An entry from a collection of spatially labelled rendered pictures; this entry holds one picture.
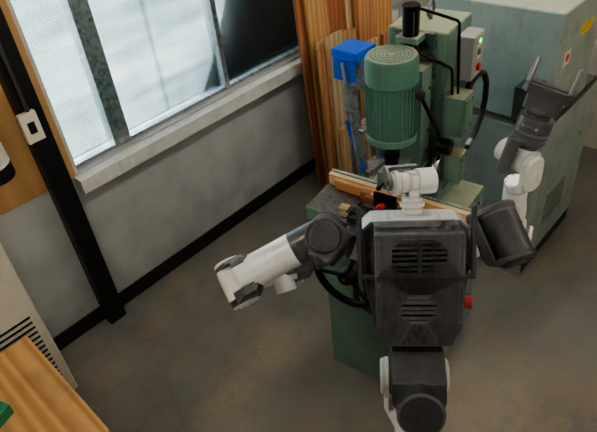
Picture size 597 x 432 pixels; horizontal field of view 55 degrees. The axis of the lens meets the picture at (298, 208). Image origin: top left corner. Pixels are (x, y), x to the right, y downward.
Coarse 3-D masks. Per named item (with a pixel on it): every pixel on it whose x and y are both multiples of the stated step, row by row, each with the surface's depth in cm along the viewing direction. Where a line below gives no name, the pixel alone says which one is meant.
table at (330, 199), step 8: (320, 192) 230; (328, 192) 229; (336, 192) 229; (344, 192) 228; (312, 200) 226; (320, 200) 226; (328, 200) 225; (336, 200) 224; (344, 200) 224; (352, 200) 224; (360, 200) 223; (312, 208) 222; (320, 208) 221; (328, 208) 221; (336, 208) 220; (352, 208) 219; (312, 216) 224
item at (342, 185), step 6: (336, 180) 228; (342, 180) 228; (336, 186) 230; (342, 186) 228; (348, 186) 226; (354, 186) 224; (360, 186) 224; (348, 192) 228; (354, 192) 226; (384, 192) 219; (462, 216) 203
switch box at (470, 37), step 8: (464, 32) 197; (472, 32) 197; (480, 32) 196; (464, 40) 195; (472, 40) 193; (464, 48) 196; (472, 48) 195; (464, 56) 198; (472, 56) 196; (480, 56) 202; (456, 64) 201; (464, 64) 200; (472, 64) 198; (456, 72) 203; (464, 72) 201; (472, 72) 200; (464, 80) 203
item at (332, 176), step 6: (330, 174) 231; (336, 174) 230; (342, 174) 230; (330, 180) 233; (348, 180) 227; (354, 180) 225; (360, 180) 225; (366, 186) 223; (372, 186) 221; (426, 204) 210; (432, 204) 209; (438, 204) 208; (444, 204) 208; (456, 210) 205; (462, 210) 204
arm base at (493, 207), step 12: (492, 204) 138; (504, 204) 138; (468, 216) 141; (480, 216) 141; (480, 228) 139; (480, 240) 139; (492, 252) 138; (516, 252) 134; (528, 252) 134; (492, 264) 136; (504, 264) 136; (516, 264) 139
